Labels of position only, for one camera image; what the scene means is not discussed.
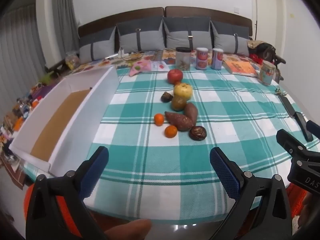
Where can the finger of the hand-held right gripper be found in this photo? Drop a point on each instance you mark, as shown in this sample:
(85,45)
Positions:
(313,127)
(290,141)

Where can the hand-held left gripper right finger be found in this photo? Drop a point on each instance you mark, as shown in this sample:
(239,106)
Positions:
(225,172)

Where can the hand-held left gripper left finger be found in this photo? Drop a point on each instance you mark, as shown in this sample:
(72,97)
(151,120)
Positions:
(93,172)

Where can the white cardboard box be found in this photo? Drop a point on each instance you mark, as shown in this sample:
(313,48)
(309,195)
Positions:
(85,120)

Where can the brown-green pear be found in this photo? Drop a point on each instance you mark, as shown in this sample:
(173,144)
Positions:
(178,103)

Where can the small red jujube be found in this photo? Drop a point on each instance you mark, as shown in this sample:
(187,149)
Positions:
(177,83)

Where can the red apple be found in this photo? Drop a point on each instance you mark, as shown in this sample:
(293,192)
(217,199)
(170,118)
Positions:
(175,76)

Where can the person's right forearm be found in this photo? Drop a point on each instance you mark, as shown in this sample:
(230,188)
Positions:
(310,217)

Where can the person's left hand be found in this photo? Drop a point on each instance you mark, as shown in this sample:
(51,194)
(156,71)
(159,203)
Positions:
(127,228)

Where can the red knit cloth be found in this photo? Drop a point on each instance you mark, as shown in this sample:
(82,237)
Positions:
(296,200)

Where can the dried brown mushroom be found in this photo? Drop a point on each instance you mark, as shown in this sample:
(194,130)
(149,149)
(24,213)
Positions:
(166,97)
(197,133)

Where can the key bunch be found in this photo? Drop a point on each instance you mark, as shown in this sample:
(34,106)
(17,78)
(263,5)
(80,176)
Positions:
(281,92)

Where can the teal plaid blanket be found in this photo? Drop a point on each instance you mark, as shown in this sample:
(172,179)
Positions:
(175,180)

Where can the small tangerine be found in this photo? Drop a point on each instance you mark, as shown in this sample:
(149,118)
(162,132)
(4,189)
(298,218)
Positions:
(159,119)
(170,131)

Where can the reddish sweet potato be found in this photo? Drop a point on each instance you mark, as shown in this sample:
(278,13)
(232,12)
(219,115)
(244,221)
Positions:
(191,112)
(178,121)

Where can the small jar with printed label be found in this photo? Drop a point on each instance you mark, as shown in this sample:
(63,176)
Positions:
(267,73)

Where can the orange book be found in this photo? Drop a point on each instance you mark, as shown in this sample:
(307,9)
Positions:
(240,68)

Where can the dark bag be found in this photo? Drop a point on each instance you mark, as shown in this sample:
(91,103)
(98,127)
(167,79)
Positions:
(266,50)

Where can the yellow apple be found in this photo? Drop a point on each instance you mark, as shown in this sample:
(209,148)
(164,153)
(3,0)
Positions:
(183,90)

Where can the pile of colourful clutter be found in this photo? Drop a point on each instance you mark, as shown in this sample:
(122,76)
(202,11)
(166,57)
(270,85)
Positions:
(22,110)

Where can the floral bedsheet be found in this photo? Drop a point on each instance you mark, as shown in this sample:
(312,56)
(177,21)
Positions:
(105,63)

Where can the printed canister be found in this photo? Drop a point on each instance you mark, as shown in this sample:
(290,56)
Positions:
(217,58)
(201,58)

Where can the dark bedside table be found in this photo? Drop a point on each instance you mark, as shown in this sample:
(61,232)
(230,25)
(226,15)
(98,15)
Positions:
(56,68)

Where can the pink snack packet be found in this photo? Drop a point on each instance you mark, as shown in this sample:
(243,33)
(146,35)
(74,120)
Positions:
(138,68)

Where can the clear bag of snacks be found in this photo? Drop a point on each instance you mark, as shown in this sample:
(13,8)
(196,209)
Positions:
(72,60)

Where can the white door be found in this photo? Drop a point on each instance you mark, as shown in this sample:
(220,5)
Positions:
(268,17)

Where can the grey pillow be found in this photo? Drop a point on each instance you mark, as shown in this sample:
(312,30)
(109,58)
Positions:
(100,47)
(225,41)
(177,37)
(150,38)

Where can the clear jar with black lid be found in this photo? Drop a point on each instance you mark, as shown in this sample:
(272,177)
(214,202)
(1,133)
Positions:
(182,58)

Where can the grey curtain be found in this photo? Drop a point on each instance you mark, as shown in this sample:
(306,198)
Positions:
(20,55)
(63,5)

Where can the dark wooden headboard panel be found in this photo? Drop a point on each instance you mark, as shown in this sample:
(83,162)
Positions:
(207,12)
(120,17)

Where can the white wall switch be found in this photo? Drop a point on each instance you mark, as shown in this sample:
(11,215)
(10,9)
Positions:
(236,10)

